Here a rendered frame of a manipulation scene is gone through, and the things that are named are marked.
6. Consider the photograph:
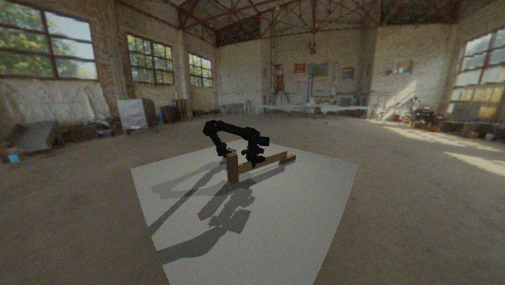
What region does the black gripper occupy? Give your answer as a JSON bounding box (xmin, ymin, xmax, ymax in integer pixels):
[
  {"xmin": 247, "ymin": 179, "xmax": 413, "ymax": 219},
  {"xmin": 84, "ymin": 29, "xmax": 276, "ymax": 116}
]
[{"xmin": 241, "ymin": 146, "xmax": 266, "ymax": 168}]

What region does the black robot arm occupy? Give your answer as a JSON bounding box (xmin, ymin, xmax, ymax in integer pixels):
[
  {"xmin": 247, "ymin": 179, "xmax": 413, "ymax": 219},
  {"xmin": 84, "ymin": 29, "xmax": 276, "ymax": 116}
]
[{"xmin": 203, "ymin": 120, "xmax": 269, "ymax": 158}]

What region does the tan wooden bar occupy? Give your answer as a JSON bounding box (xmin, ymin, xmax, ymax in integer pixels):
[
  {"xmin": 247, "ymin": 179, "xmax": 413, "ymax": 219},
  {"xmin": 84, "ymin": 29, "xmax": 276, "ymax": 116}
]
[{"xmin": 238, "ymin": 150, "xmax": 287, "ymax": 175}]

